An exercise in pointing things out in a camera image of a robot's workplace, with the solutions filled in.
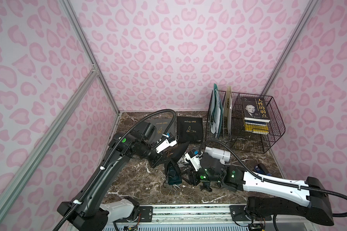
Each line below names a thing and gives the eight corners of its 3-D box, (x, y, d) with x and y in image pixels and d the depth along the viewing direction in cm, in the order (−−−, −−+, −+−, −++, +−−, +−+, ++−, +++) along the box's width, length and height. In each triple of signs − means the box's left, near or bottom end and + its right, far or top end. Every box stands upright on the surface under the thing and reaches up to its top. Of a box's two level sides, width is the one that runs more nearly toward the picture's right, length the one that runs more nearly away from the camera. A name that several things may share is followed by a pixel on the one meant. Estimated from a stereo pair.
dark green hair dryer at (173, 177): (171, 193, 81) (169, 181, 65) (166, 180, 86) (163, 165, 70) (180, 189, 83) (180, 176, 66) (175, 176, 87) (174, 161, 71)
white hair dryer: (203, 158, 94) (204, 154, 90) (204, 150, 98) (205, 146, 94) (228, 163, 91) (230, 160, 87) (228, 155, 95) (230, 151, 91)
